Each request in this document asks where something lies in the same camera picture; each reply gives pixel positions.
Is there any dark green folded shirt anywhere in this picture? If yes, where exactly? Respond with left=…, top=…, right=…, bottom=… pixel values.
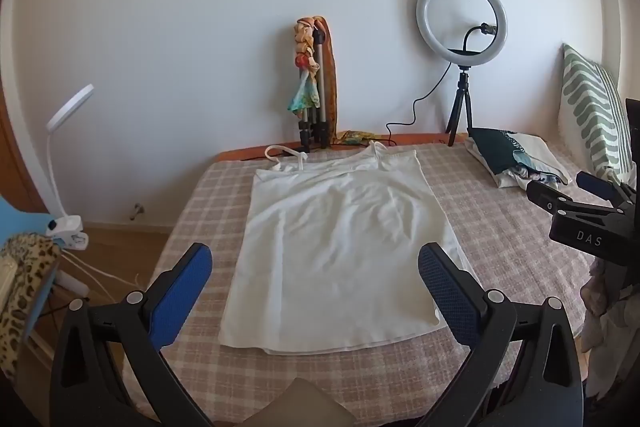
left=467, top=127, right=531, bottom=172

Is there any black power cable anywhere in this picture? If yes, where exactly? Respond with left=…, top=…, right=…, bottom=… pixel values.
left=385, top=67, right=458, bottom=145

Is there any yellow green patterned cloth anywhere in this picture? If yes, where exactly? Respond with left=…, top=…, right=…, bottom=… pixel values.
left=336, top=130, right=373, bottom=145

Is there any black gooseneck phone holder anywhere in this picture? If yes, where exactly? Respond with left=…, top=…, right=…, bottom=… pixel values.
left=462, top=23, right=500, bottom=52

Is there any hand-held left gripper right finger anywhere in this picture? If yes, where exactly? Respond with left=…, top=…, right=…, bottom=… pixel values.
left=417, top=242, right=586, bottom=427

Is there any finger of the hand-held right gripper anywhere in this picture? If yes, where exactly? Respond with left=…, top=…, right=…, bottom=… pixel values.
left=576, top=171, right=638, bottom=208
left=526, top=179, right=613, bottom=219

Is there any beige plaid blanket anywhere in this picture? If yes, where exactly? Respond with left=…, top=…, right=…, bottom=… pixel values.
left=122, top=142, right=601, bottom=425

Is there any white lamp cable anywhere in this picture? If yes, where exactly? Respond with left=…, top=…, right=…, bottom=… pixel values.
left=60, top=252, right=146, bottom=295

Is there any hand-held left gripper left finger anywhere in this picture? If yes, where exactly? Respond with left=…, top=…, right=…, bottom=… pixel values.
left=49, top=243, right=216, bottom=427

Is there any folded silver tripod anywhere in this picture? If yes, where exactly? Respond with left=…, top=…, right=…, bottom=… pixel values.
left=282, top=29, right=331, bottom=154

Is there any wooden door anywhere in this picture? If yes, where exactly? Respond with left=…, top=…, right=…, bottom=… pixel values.
left=0, top=0, right=51, bottom=212

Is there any white clip desk lamp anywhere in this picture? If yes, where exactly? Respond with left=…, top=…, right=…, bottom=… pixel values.
left=45, top=83, right=96, bottom=253

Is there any light blue chair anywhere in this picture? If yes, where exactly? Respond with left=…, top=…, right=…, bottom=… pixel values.
left=0, top=194, right=63, bottom=348

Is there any orange patterned cloth strip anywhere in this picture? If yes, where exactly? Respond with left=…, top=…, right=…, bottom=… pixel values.
left=320, top=18, right=341, bottom=138

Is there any pile of folded clothes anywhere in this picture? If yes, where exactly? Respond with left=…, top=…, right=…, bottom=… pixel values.
left=465, top=132, right=572, bottom=190

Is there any small black tripod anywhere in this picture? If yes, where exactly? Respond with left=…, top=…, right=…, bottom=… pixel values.
left=446, top=66, right=474, bottom=148

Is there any green white patterned pillow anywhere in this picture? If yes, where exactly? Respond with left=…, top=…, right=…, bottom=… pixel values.
left=557, top=43, right=633, bottom=182

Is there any white ring light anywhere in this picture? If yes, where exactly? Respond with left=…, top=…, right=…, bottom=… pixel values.
left=416, top=0, right=507, bottom=66

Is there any colourful knotted scarf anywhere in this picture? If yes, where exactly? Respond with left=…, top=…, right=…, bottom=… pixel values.
left=287, top=18, right=322, bottom=115

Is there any white tank top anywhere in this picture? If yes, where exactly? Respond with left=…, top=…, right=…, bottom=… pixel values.
left=218, top=142, right=476, bottom=354

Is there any leopard print cloth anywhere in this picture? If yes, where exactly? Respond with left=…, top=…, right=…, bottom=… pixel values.
left=0, top=232, right=61, bottom=380

